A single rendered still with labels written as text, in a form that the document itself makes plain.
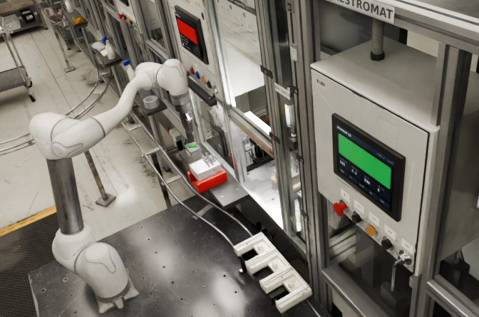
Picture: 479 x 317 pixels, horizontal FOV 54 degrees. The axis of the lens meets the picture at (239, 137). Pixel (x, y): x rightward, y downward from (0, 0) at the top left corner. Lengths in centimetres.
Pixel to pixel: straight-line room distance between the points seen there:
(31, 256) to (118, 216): 65
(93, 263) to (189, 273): 45
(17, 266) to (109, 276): 167
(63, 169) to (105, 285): 52
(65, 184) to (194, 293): 73
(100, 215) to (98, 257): 172
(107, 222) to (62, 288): 135
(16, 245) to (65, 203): 179
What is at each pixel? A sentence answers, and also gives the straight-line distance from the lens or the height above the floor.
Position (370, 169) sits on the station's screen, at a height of 161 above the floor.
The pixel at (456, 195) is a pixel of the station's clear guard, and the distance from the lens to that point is 113.
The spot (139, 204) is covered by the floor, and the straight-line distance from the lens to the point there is 379.
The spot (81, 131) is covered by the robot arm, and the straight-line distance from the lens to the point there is 188.
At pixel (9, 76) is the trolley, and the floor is 26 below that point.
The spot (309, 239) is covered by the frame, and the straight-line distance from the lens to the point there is 187.
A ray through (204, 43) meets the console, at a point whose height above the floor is 163.
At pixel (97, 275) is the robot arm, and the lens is 214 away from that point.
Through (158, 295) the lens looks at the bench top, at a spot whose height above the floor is 68.
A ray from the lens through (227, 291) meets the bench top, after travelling 217.
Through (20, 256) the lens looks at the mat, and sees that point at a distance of 380.
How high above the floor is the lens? 239
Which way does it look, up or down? 34 degrees down
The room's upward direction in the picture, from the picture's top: 10 degrees counter-clockwise
